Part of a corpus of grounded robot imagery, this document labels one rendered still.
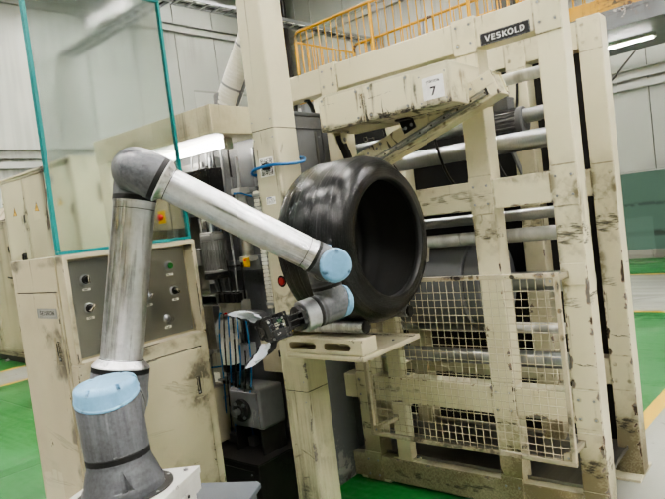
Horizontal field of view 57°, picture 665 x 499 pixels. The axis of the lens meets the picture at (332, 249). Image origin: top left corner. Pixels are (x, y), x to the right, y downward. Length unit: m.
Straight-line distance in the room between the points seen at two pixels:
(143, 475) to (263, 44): 1.59
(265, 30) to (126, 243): 1.13
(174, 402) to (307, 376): 0.51
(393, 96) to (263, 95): 0.50
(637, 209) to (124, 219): 10.03
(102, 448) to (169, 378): 0.93
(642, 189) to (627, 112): 1.29
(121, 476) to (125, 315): 0.40
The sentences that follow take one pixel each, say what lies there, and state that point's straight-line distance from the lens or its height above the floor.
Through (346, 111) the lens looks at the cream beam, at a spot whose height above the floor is 1.70.
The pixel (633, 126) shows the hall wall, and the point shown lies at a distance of 11.23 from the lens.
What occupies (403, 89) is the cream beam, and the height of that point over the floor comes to 1.72.
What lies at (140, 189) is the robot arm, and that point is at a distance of 1.58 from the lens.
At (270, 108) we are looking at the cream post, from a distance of 2.39.
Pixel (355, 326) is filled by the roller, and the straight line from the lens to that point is 2.10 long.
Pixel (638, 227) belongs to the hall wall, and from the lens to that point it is 11.16.
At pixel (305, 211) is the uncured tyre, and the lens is 2.03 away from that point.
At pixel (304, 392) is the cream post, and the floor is 0.62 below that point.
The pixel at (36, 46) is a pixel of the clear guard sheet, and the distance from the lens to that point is 2.35.
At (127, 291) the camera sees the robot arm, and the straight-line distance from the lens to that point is 1.68.
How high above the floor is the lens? 1.29
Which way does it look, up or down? 3 degrees down
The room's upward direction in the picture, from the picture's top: 7 degrees counter-clockwise
